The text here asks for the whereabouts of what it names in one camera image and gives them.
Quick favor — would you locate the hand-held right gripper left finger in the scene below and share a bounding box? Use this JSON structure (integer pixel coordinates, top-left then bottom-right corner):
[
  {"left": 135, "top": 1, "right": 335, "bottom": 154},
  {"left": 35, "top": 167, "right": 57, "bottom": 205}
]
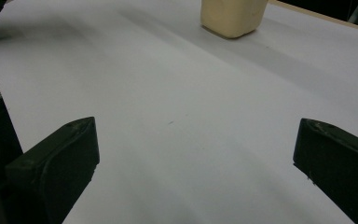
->
[{"left": 4, "top": 116, "right": 101, "bottom": 224}]

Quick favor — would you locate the beige square cup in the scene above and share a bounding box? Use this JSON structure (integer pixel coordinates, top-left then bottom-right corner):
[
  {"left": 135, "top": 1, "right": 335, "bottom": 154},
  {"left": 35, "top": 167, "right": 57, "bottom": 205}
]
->
[{"left": 200, "top": 0, "right": 269, "bottom": 39}]

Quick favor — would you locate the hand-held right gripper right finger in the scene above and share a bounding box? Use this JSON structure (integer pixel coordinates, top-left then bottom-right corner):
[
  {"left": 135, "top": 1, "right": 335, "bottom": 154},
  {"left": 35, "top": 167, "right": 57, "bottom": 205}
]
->
[{"left": 293, "top": 118, "right": 358, "bottom": 224}]

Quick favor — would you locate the wooden table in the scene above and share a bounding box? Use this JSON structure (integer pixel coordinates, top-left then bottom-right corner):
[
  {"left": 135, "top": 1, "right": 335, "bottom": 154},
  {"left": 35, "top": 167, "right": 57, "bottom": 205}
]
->
[{"left": 268, "top": 0, "right": 358, "bottom": 35}]

